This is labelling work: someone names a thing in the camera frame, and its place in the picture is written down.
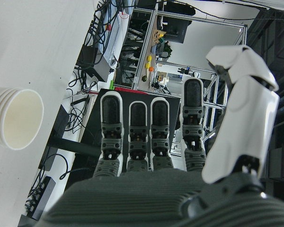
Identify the stacked white paper cups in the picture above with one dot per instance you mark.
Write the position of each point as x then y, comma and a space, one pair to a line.
16, 118

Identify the black power strip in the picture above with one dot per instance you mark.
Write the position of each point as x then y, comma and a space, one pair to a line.
39, 196

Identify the orange toy fruit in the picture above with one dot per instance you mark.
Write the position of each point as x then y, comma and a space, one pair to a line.
151, 69

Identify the black power adapter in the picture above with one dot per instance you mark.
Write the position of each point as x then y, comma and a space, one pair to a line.
87, 55

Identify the yellow toy fruit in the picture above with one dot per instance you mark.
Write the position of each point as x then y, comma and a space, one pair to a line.
148, 61

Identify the aluminium frame cage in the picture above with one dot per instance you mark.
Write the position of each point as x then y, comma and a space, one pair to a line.
203, 26

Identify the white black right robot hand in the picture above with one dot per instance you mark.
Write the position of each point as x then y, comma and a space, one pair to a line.
156, 196

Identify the green toy fruit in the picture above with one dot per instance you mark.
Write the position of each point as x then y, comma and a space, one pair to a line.
144, 78

